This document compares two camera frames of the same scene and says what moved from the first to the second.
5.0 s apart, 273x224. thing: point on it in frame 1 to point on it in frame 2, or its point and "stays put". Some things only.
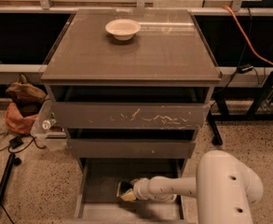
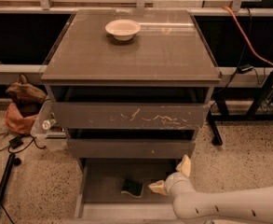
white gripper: x=140 y=189 to x=172 y=181
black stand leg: x=2 y=187 stays put
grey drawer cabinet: x=132 y=88 stays put
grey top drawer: x=129 y=115 stays put
